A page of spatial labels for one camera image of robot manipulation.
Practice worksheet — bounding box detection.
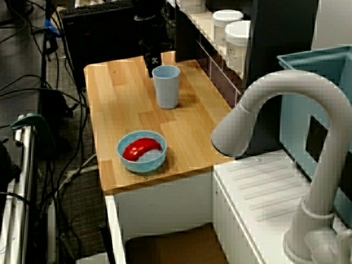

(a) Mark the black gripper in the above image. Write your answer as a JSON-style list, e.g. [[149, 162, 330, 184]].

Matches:
[[136, 18, 168, 79]]

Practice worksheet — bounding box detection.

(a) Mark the light blue plastic cup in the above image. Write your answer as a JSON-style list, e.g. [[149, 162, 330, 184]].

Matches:
[[151, 65, 182, 110]]

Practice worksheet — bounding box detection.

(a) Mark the red and white sushi toy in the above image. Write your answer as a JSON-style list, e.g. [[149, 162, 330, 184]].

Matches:
[[122, 138, 163, 163]]

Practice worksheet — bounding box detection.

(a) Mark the light blue bowl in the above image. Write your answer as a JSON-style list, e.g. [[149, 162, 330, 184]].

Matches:
[[117, 130, 168, 174]]

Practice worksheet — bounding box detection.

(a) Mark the dark narrow hutch side panel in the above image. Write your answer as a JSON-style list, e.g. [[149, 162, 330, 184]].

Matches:
[[175, 0, 212, 63]]

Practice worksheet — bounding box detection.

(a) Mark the cream shelf board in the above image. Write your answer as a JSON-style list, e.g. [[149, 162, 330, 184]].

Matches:
[[180, 8, 248, 80]]

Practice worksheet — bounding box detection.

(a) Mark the black computer case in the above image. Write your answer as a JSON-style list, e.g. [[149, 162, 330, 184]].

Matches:
[[59, 0, 138, 90]]

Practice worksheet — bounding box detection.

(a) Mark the dark tiled backsplash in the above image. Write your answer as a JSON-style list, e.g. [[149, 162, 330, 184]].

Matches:
[[196, 41, 243, 108]]

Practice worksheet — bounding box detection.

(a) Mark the white lidded jar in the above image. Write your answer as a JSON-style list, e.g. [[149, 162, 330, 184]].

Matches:
[[211, 9, 244, 50], [224, 19, 251, 74]]

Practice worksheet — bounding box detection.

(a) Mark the blue clamp piece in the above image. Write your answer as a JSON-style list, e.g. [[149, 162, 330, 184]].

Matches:
[[45, 18, 62, 39]]

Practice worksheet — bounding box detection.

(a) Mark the black stand pole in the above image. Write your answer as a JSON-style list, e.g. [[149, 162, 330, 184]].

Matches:
[[41, 0, 59, 89]]

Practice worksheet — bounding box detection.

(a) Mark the black plastic box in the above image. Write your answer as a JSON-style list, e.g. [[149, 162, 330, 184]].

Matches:
[[38, 87, 75, 119]]

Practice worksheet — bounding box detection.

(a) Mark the grey toy faucet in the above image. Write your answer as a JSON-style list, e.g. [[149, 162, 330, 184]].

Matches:
[[211, 69, 352, 264]]

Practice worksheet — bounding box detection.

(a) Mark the dark grey wide hutch panel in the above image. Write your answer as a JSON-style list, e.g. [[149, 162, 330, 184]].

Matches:
[[241, 0, 320, 155]]

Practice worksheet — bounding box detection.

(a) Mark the teal cloth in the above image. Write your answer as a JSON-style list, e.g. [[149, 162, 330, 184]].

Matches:
[[9, 113, 56, 155]]

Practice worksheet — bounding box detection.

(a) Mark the white toy kitchen cabinet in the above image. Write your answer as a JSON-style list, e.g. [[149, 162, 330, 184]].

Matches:
[[104, 150, 352, 264]]

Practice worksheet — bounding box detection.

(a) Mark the teal plastic bin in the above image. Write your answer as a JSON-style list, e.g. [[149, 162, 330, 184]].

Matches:
[[276, 45, 352, 229]]

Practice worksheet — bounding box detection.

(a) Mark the short black bar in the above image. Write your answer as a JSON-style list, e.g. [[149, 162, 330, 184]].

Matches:
[[98, 224, 117, 264]]

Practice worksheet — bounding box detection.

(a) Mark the black floor cable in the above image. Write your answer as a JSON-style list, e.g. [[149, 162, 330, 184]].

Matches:
[[53, 90, 90, 193]]

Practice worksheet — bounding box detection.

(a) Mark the white floor cable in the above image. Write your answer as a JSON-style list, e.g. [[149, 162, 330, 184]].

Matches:
[[54, 153, 98, 199]]

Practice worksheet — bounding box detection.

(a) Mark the silver metal frame rail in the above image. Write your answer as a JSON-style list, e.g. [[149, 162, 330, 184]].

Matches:
[[0, 114, 38, 264]]

